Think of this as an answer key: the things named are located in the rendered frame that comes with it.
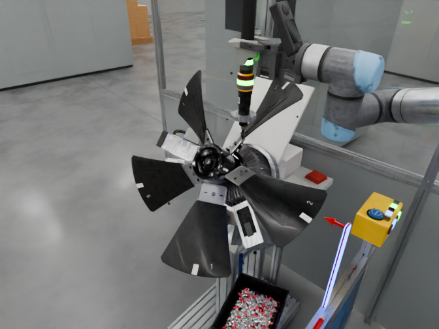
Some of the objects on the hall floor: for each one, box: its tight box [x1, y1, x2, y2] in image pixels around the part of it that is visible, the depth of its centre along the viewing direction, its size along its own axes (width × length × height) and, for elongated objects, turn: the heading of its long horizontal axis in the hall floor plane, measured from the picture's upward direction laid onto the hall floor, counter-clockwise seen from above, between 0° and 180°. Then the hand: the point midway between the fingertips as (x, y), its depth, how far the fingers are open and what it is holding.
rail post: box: [340, 264, 370, 329], centre depth 144 cm, size 4×4×78 cm
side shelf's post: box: [269, 245, 283, 286], centre depth 183 cm, size 4×4×83 cm
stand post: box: [244, 249, 265, 280], centre depth 162 cm, size 4×9×115 cm, turn 48°
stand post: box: [216, 249, 238, 317], centre depth 154 cm, size 4×9×91 cm, turn 48°
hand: (238, 38), depth 81 cm, fingers closed on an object, 4 cm apart
